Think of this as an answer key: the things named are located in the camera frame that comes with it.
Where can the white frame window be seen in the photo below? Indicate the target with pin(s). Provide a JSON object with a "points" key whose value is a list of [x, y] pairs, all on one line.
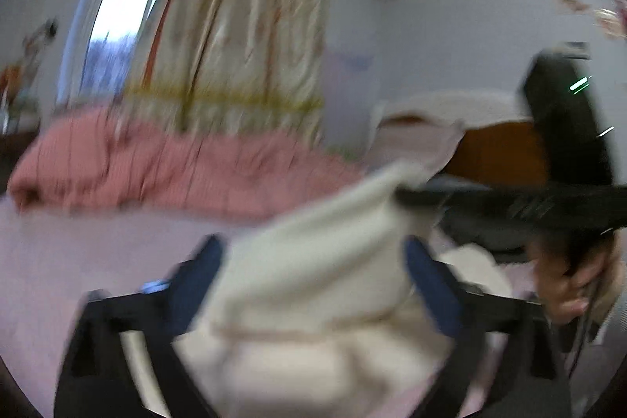
{"points": [[122, 6]]}

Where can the pale pink pillow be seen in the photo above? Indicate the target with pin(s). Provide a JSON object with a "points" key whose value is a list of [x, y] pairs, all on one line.
{"points": [[416, 144]]}

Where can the tree print curtain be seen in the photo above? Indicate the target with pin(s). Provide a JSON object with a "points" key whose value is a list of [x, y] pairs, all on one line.
{"points": [[235, 31]]}

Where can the white and wooden headboard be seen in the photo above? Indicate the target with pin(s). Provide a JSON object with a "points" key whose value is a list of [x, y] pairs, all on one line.
{"points": [[490, 153]]}

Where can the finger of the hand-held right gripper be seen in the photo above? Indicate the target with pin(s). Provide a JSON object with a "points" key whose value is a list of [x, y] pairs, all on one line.
{"points": [[465, 198]]}

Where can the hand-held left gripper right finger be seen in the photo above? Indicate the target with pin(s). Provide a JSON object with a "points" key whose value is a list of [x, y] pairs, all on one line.
{"points": [[433, 286]]}

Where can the cream printed hoodie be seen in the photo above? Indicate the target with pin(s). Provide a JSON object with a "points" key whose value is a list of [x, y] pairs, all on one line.
{"points": [[318, 251]]}

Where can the wooden desk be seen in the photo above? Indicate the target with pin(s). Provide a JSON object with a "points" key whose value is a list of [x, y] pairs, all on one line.
{"points": [[14, 144]]}

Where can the pink checked quilt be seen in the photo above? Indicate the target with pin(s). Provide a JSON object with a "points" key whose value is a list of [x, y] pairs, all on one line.
{"points": [[147, 168]]}

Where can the pink bed sheet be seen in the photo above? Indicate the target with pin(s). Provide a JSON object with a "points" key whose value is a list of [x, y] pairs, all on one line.
{"points": [[73, 251]]}

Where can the person's right forearm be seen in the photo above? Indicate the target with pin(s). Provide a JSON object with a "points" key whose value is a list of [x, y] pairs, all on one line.
{"points": [[607, 349]]}

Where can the wall desk lamp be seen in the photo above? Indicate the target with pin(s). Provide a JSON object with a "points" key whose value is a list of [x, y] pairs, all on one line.
{"points": [[41, 33]]}

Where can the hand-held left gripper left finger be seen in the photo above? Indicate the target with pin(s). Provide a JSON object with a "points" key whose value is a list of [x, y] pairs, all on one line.
{"points": [[196, 281]]}

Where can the person's right hand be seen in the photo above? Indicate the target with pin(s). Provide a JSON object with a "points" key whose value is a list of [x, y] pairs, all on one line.
{"points": [[563, 295]]}

